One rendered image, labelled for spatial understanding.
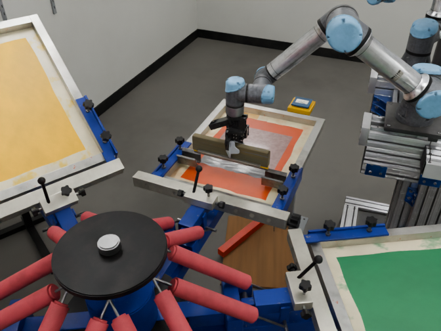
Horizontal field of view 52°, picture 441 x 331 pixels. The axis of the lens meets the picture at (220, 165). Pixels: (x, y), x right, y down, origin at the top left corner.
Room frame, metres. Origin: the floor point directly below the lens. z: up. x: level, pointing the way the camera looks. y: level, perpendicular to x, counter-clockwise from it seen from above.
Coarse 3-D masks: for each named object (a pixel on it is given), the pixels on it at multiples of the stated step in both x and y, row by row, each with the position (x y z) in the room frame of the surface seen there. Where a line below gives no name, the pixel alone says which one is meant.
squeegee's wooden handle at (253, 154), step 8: (192, 136) 1.69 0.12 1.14; (200, 136) 1.68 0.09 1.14; (208, 136) 1.68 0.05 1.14; (192, 144) 1.69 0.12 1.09; (200, 144) 1.67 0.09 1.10; (208, 144) 1.65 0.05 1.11; (216, 144) 1.64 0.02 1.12; (240, 144) 1.61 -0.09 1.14; (216, 152) 1.64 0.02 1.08; (224, 152) 1.62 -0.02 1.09; (240, 152) 1.59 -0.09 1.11; (248, 152) 1.58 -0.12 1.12; (256, 152) 1.56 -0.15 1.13; (264, 152) 1.55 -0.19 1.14; (248, 160) 1.57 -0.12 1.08; (256, 160) 1.56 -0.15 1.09; (264, 160) 1.54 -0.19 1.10
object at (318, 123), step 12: (216, 108) 2.18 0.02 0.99; (252, 108) 2.19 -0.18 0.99; (264, 108) 2.18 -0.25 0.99; (288, 120) 2.10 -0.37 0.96; (300, 120) 2.07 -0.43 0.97; (312, 120) 2.05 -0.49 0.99; (324, 120) 2.04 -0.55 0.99; (204, 132) 1.97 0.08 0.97; (312, 132) 1.93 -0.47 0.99; (312, 144) 1.82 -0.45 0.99; (300, 156) 1.72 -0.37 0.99; (300, 168) 1.63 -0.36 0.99; (180, 180) 1.56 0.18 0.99; (264, 204) 1.39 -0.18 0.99
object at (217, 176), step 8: (248, 120) 2.11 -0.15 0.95; (256, 120) 2.11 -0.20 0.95; (224, 128) 2.04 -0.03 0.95; (256, 128) 2.03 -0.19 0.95; (216, 136) 1.96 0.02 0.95; (224, 136) 1.96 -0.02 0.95; (248, 136) 1.96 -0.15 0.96; (256, 136) 1.96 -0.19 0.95; (248, 144) 1.88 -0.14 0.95; (192, 168) 1.69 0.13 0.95; (208, 168) 1.69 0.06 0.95; (216, 168) 1.69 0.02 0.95; (184, 176) 1.63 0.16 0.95; (192, 176) 1.63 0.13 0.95; (200, 176) 1.63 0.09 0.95; (208, 176) 1.63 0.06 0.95; (216, 176) 1.63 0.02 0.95; (224, 176) 1.63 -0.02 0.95; (216, 184) 1.57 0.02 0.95; (224, 184) 1.57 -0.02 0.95
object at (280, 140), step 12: (264, 132) 1.99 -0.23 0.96; (276, 132) 1.99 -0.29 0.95; (288, 132) 1.99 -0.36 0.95; (300, 132) 1.99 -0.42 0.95; (252, 144) 1.88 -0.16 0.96; (264, 144) 1.88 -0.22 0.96; (276, 144) 1.88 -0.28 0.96; (288, 144) 1.87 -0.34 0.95; (276, 156) 1.78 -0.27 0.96; (288, 156) 1.77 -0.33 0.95; (276, 168) 1.68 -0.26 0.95; (228, 180) 1.60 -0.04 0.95; (240, 180) 1.60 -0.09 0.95; (252, 180) 1.60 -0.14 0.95; (240, 192) 1.51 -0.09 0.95; (252, 192) 1.51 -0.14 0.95; (264, 192) 1.51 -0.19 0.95
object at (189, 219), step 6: (192, 210) 1.31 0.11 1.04; (198, 210) 1.31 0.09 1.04; (204, 210) 1.31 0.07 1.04; (186, 216) 1.28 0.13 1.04; (192, 216) 1.28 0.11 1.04; (198, 216) 1.28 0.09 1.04; (180, 222) 1.24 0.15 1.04; (186, 222) 1.24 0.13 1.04; (192, 222) 1.24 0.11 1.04; (198, 222) 1.26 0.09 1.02; (180, 228) 1.23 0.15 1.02
